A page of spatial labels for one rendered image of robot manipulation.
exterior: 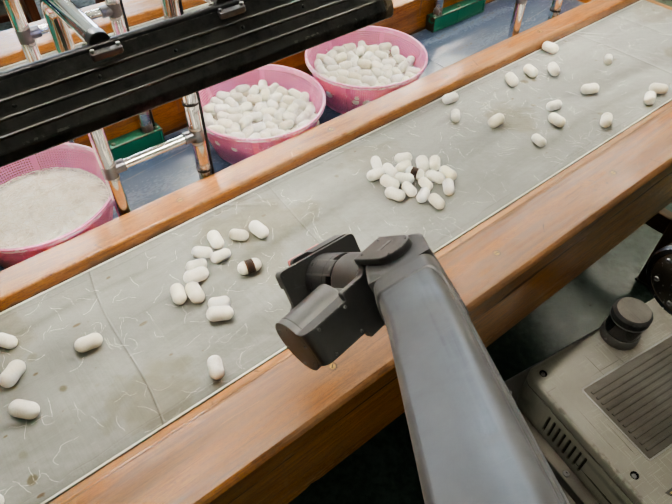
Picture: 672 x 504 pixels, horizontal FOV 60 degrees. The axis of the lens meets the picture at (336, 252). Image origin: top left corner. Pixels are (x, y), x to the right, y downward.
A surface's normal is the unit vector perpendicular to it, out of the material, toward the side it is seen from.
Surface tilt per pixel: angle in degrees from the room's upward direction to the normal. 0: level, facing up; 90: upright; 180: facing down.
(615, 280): 0
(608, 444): 1
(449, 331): 40
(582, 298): 0
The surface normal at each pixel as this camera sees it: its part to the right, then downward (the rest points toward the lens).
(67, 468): 0.00, -0.68
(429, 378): -0.58, -0.77
